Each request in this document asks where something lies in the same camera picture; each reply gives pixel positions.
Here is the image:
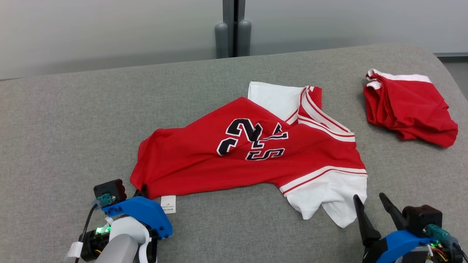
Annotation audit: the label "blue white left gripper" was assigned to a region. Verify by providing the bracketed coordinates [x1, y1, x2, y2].
[80, 184, 173, 263]

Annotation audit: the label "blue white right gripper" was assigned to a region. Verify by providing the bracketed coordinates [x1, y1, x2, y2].
[353, 193, 465, 263]

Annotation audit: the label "red white jersey shirt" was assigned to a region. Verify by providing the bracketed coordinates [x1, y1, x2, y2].
[130, 81, 368, 229]

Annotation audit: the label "red white shorts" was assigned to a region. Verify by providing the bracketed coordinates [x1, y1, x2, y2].
[363, 69, 458, 148]

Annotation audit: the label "grey partition post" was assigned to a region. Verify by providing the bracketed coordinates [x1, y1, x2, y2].
[215, 0, 252, 59]

